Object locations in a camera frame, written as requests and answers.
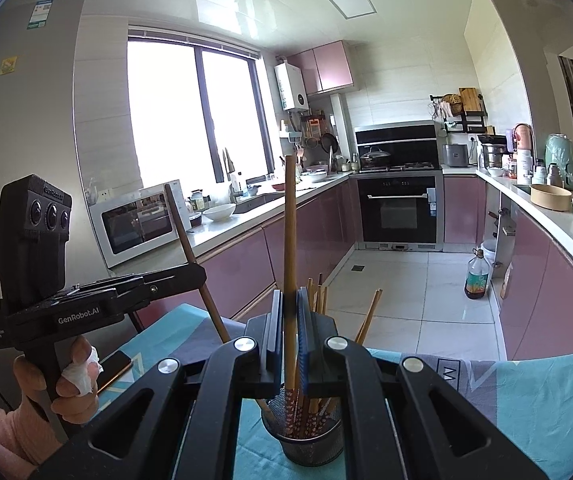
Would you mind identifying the pink sleeved left forearm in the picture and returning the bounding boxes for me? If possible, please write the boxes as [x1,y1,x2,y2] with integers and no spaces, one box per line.
[0,399,62,479]

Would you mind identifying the left hand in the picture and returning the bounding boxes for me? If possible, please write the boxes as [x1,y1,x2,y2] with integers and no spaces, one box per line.
[13,336,100,426]

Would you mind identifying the white microwave oven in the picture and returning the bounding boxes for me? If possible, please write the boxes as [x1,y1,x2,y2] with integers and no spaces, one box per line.
[89,180,192,269]

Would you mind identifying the black mesh utensil holder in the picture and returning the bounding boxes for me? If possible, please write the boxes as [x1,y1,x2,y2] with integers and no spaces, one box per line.
[262,389,344,467]

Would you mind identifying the smartphone on table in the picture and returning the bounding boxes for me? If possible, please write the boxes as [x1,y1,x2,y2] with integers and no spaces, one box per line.
[96,350,132,393]

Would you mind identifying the white bowl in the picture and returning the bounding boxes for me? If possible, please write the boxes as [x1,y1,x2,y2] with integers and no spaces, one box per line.
[203,204,236,222]

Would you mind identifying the oil bottle on floor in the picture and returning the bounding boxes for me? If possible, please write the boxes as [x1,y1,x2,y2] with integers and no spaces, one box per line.
[464,248,490,299]

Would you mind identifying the black built-in oven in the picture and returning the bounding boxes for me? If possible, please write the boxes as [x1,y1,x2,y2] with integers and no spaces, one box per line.
[355,120,445,252]

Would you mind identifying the teal and grey tablecloth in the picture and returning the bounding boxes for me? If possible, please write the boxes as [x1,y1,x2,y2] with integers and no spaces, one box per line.
[93,301,573,480]

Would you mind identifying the white water heater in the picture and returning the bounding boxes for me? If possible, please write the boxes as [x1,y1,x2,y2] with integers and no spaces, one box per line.
[274,62,309,112]

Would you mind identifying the round bamboo steamer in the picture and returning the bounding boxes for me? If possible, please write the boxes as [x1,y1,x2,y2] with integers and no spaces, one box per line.
[530,184,573,212]

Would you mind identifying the pink thermos jug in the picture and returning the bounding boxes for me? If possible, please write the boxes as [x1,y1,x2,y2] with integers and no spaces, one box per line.
[513,122,533,153]

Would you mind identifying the teal covered appliance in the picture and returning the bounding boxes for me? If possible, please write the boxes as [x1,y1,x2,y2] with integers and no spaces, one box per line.
[544,133,573,192]

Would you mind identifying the black wall shelf rack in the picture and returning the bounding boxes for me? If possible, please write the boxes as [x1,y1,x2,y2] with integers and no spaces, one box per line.
[429,87,488,134]

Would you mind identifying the pink wall cabinet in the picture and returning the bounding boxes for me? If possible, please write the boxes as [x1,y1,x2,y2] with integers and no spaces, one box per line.
[287,41,356,96]

